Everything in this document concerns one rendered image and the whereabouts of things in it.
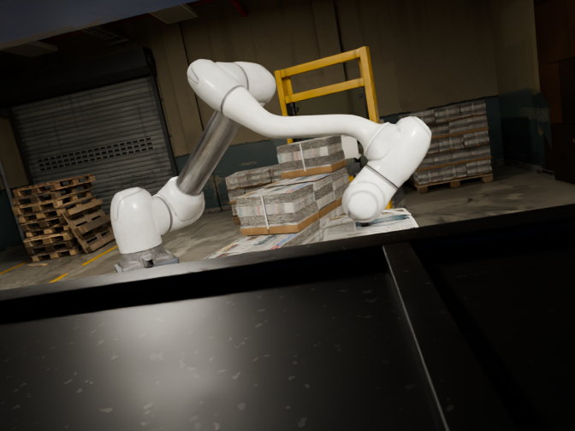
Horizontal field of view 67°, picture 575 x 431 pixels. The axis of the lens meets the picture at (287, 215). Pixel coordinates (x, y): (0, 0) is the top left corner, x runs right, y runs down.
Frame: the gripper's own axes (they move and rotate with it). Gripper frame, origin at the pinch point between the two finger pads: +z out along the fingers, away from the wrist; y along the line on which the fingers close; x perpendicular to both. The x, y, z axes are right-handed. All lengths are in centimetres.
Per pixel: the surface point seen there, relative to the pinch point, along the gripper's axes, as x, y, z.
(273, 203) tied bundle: -45, 4, 88
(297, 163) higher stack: -35, -16, 145
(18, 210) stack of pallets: -558, -27, 509
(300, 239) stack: -34, 26, 86
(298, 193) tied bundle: -31, 1, 91
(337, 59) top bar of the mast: 2, -87, 183
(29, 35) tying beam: -19, -20, -120
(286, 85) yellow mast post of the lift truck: -41, -81, 206
